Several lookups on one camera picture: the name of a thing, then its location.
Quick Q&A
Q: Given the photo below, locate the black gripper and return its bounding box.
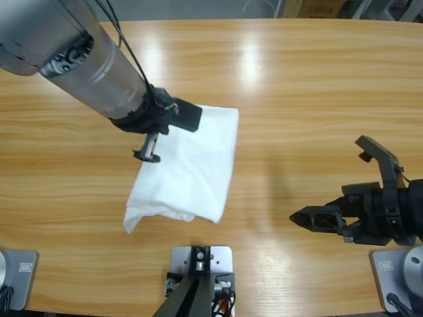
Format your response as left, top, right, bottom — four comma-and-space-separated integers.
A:
110, 86, 176, 164
289, 180, 423, 247

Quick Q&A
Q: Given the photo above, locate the white polo shirt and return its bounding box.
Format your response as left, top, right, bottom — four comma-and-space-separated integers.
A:
122, 104, 240, 234

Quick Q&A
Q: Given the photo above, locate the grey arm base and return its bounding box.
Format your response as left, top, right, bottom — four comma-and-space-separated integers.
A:
369, 244, 423, 313
0, 249, 40, 312

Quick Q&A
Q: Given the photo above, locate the silver black clamp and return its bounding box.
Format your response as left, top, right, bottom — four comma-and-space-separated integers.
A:
164, 271, 183, 297
213, 272, 237, 295

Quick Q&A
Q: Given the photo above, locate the brown cardboard box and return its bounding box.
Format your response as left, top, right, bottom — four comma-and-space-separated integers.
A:
284, 0, 341, 19

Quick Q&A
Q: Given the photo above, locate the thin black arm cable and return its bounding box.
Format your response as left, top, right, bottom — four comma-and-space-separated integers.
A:
94, 0, 155, 90

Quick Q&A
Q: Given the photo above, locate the black base cable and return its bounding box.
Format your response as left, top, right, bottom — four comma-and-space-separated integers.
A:
0, 285, 15, 312
385, 292, 418, 317

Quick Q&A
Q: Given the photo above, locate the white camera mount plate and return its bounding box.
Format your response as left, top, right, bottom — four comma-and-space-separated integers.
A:
170, 244, 235, 317

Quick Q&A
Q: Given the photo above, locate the orange black braided cable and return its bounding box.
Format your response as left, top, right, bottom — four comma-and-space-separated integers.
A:
210, 292, 237, 317

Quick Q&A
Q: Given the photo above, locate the dark camera post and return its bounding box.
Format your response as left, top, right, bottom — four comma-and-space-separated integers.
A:
155, 244, 213, 317

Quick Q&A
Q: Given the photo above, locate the white cable loop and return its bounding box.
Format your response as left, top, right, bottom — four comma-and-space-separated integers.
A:
243, 0, 277, 17

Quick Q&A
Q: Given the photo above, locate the grey metal frame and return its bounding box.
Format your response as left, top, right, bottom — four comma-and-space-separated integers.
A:
350, 0, 423, 24

